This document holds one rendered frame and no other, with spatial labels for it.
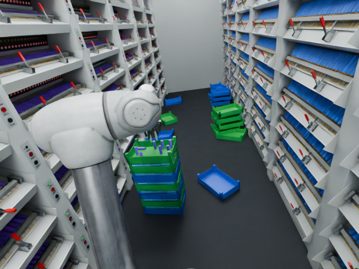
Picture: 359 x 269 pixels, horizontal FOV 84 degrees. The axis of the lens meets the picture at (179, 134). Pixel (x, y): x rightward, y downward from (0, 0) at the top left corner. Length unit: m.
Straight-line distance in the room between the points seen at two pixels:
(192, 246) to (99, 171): 1.00
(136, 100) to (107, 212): 0.30
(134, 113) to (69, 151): 0.18
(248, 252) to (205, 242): 0.26
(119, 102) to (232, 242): 1.17
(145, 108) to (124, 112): 0.05
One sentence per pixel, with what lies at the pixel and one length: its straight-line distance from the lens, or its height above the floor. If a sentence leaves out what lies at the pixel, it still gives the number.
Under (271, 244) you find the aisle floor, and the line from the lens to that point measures 1.46.
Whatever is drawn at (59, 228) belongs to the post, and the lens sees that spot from 1.22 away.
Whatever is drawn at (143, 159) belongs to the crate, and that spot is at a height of 0.51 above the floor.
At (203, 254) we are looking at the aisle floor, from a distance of 1.40.
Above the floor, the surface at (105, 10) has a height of 1.43.
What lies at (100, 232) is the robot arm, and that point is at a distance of 0.60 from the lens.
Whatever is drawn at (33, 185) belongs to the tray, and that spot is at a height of 0.73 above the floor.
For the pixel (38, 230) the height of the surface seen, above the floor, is 0.55.
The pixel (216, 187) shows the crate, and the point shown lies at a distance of 1.73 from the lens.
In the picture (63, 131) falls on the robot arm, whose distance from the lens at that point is 0.53.
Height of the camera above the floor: 1.21
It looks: 28 degrees down
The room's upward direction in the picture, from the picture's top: 10 degrees counter-clockwise
